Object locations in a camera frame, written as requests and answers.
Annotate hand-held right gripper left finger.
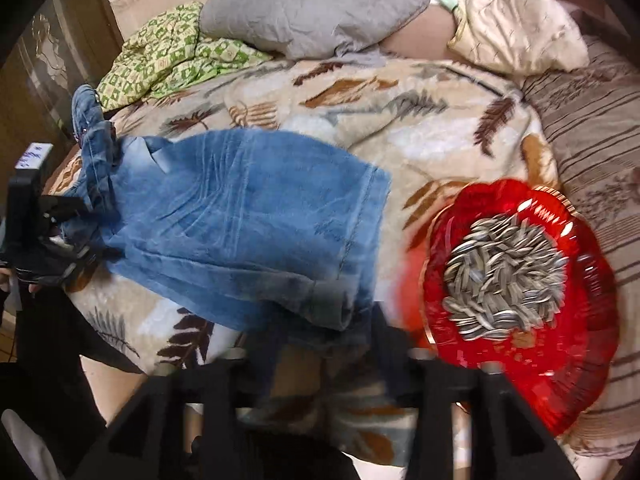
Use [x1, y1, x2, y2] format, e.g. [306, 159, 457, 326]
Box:
[75, 329, 282, 480]

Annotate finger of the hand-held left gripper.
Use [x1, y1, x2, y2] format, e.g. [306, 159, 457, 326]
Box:
[42, 196, 95, 222]
[29, 241, 102, 287]

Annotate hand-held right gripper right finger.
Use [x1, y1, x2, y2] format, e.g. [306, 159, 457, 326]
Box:
[369, 309, 581, 480]

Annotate blue denim pants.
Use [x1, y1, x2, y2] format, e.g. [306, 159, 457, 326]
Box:
[55, 84, 394, 343]

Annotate person's dark clothing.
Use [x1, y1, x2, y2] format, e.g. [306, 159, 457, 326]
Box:
[0, 280, 146, 480]

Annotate pile of sunflower seeds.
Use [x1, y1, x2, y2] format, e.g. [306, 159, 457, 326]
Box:
[440, 212, 571, 343]

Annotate wooden wardrobe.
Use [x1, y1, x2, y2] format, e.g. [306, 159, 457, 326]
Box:
[0, 0, 126, 201]

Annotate green patterned cloth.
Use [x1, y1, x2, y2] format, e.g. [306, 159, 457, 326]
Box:
[95, 1, 273, 111]

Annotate white plastic object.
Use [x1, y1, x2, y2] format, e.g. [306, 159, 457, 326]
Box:
[0, 407, 53, 480]

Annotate red plastic plate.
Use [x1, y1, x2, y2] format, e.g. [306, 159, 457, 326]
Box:
[400, 177, 620, 438]

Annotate leaf print fleece blanket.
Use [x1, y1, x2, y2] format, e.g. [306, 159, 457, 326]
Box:
[42, 55, 561, 471]

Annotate brown striped bedding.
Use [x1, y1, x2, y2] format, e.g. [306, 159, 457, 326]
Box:
[520, 35, 640, 461]

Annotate grey quilted pillow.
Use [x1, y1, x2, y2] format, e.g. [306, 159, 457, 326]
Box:
[199, 0, 432, 60]

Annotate pink pillow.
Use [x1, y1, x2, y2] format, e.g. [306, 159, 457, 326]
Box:
[382, 7, 457, 61]

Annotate cream quilted cloth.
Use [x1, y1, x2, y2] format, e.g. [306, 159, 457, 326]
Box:
[430, 0, 590, 78]

